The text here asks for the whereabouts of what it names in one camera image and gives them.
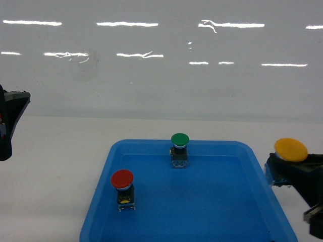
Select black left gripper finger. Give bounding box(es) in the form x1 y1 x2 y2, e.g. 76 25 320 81
4 91 30 138

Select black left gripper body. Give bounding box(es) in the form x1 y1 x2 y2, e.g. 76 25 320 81
1 86 12 161

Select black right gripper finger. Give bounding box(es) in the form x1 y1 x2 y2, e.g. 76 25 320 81
265 153 313 188
288 154 322 207

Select blue plastic tray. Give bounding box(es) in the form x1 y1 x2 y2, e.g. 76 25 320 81
79 140 297 241

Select red mushroom push button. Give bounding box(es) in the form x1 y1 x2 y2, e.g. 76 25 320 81
111 169 136 212

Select white glossy whiteboard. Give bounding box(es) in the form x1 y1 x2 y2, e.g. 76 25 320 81
1 1 322 123

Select yellow mushroom push button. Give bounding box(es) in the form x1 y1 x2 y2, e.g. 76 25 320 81
274 138 308 162

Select green mushroom push button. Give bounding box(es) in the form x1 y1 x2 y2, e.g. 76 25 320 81
170 133 190 168

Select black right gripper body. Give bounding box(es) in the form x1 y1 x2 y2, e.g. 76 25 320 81
303 203 322 239

